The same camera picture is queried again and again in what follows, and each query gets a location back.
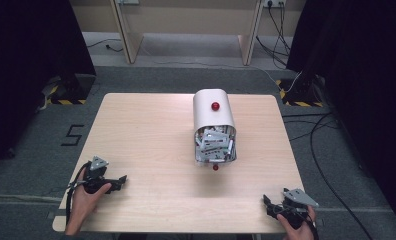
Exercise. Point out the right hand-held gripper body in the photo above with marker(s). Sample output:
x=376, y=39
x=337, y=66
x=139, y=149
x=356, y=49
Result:
x=294, y=208

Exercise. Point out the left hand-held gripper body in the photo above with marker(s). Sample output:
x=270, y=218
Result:
x=97, y=180

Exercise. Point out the white bin with red knobs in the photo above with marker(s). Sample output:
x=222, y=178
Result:
x=212, y=110

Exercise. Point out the person's right hand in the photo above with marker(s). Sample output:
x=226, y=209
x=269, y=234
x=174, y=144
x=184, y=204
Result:
x=296, y=231

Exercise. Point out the person's left hand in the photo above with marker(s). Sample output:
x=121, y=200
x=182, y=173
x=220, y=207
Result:
x=84, y=201

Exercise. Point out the pile of white paper packets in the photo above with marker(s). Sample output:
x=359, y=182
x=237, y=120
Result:
x=215, y=143

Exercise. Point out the stand base with striped tape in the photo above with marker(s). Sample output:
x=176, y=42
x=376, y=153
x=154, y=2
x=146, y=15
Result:
x=69, y=95
x=301, y=95

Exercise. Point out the black curtain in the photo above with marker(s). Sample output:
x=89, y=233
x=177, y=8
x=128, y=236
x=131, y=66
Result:
x=369, y=83
x=26, y=66

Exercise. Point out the beige wooden furniture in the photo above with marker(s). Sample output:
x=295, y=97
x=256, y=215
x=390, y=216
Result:
x=186, y=16

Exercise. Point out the white wall socket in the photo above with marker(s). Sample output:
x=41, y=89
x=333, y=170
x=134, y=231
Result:
x=274, y=3

